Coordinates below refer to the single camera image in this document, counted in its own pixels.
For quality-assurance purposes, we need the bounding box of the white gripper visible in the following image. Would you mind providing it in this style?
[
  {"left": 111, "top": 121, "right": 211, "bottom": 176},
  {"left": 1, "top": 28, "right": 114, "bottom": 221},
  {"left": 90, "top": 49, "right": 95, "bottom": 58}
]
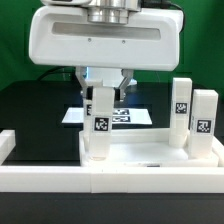
[{"left": 29, "top": 6, "right": 182, "bottom": 101}]

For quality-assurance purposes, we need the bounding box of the white desk top tray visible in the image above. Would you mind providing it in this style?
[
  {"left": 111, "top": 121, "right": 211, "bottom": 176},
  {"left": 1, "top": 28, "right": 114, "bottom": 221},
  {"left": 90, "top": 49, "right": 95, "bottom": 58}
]
[{"left": 79, "top": 128, "right": 219, "bottom": 167}]

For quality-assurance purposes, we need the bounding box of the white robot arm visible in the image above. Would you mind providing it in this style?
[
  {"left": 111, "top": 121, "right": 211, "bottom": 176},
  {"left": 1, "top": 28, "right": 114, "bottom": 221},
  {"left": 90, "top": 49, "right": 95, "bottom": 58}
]
[{"left": 29, "top": 0, "right": 185, "bottom": 100}]

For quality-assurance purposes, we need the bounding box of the fiducial marker sheet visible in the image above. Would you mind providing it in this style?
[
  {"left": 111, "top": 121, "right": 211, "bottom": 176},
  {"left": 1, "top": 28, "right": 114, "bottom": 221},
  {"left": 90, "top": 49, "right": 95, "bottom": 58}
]
[{"left": 62, "top": 107, "right": 152, "bottom": 125}]

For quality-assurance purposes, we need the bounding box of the black cable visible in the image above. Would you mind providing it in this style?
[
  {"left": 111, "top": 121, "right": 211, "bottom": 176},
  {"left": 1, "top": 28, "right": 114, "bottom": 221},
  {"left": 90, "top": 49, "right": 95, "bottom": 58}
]
[{"left": 35, "top": 66, "right": 76, "bottom": 83}]

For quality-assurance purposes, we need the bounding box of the white U-shaped fence wall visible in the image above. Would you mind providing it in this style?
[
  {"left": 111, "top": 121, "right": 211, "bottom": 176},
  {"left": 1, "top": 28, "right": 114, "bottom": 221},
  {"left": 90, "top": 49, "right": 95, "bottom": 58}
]
[{"left": 0, "top": 130, "right": 224, "bottom": 193}]

